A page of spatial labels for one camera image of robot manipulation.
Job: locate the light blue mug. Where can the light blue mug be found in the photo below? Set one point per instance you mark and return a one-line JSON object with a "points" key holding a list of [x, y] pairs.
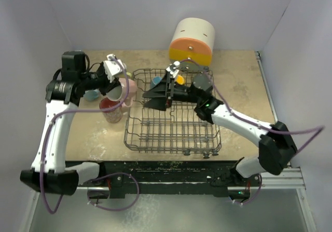
{"points": [[91, 95]]}

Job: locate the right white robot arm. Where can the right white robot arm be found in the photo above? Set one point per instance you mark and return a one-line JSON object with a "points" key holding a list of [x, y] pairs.
{"points": [[276, 146]]}

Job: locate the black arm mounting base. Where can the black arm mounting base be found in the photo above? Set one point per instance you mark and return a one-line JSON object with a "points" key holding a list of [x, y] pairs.
{"points": [[171, 178]]}

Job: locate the aluminium frame rail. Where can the aluminium frame rail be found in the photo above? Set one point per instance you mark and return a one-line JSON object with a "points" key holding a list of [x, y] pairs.
{"points": [[290, 178]]}

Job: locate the dark blue textured mug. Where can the dark blue textured mug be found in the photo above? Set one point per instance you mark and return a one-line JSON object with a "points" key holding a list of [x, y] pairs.
{"points": [[155, 81]]}

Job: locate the grey wire dish rack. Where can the grey wire dish rack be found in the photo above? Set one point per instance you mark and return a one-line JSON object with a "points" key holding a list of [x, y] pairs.
{"points": [[178, 130]]}

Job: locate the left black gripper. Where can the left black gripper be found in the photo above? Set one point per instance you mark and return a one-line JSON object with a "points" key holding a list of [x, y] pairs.
{"points": [[108, 85]]}

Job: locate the pink floral mug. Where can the pink floral mug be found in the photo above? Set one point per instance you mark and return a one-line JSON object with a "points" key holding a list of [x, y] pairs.
{"points": [[115, 114]]}

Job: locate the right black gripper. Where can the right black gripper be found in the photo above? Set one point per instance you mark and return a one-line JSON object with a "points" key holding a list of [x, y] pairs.
{"points": [[161, 99]]}

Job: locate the yellow mug black handle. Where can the yellow mug black handle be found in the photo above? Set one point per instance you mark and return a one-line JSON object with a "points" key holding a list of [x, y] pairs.
{"points": [[180, 80]]}

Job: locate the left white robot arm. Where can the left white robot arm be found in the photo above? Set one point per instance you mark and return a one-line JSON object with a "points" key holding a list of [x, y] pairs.
{"points": [[48, 172]]}

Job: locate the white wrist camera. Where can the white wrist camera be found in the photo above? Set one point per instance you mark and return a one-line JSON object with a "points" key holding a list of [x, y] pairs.
{"points": [[113, 66], [173, 69]]}

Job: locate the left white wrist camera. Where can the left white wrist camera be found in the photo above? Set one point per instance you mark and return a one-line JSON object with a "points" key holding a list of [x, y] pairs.
{"points": [[113, 66]]}

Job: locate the lime green faceted mug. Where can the lime green faceted mug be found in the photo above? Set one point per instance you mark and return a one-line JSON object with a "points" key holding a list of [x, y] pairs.
{"points": [[123, 74]]}

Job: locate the pale pink faceted mug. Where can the pale pink faceted mug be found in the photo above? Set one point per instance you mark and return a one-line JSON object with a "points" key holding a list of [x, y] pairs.
{"points": [[125, 92]]}

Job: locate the round cream drawer cabinet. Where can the round cream drawer cabinet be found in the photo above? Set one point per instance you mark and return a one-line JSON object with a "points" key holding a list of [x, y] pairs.
{"points": [[192, 44]]}

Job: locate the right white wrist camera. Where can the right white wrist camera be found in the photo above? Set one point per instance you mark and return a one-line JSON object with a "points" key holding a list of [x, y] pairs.
{"points": [[173, 69]]}

